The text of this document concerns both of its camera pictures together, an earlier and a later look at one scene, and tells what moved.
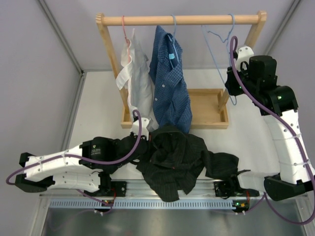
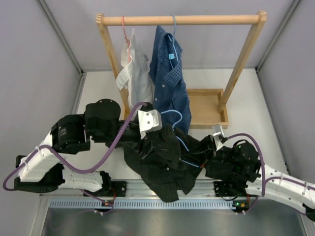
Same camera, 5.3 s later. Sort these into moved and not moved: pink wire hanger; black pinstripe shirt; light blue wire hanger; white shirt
Moved: light blue wire hanger
Not moved: white shirt; black pinstripe shirt; pink wire hanger
